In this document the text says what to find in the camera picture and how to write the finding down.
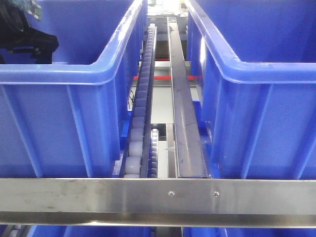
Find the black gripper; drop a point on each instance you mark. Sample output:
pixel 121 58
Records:
pixel 16 34

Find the blue bin left foreground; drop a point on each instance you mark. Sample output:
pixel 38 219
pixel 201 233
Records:
pixel 65 119

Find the blue bin foreground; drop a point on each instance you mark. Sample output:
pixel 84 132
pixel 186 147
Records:
pixel 65 119
pixel 255 65

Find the white roller track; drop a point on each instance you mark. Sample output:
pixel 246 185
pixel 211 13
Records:
pixel 136 157

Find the blue bin right foreground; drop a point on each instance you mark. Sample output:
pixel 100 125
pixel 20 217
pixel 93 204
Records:
pixel 255 65

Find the steel divider guide rail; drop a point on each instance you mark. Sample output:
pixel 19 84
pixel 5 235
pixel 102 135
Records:
pixel 189 152

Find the steel front rail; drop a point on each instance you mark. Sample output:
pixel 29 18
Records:
pixel 158 202

